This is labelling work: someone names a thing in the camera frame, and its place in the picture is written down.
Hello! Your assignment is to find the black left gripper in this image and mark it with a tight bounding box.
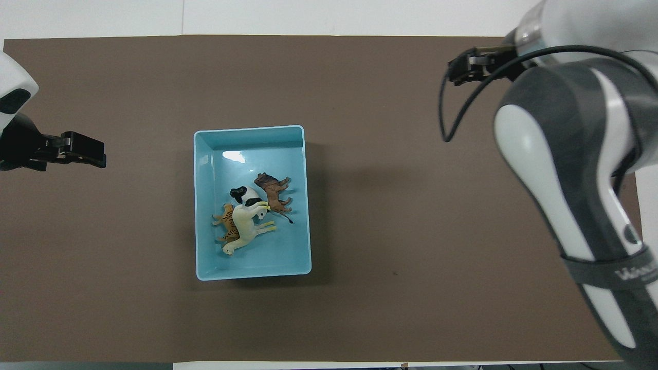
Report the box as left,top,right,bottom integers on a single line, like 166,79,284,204
0,113,107,172

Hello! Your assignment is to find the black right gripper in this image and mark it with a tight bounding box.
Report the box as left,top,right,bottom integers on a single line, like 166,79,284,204
447,45,538,87

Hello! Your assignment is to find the orange striped tiger toy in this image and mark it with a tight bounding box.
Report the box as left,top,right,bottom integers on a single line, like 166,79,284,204
211,203,241,244

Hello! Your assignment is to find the black and white panda toy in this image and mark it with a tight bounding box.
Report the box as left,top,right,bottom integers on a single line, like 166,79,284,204
229,186,271,209

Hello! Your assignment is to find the cream llama toy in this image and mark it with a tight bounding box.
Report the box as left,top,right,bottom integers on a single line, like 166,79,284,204
222,201,277,256

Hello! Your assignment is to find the brown lion toy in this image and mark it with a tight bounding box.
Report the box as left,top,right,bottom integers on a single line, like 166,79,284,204
253,173,295,225

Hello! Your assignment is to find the light blue storage box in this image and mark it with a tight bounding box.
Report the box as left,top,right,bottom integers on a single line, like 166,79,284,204
194,125,313,281

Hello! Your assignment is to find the brown table mat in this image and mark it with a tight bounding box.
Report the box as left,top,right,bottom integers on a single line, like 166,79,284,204
0,35,643,363

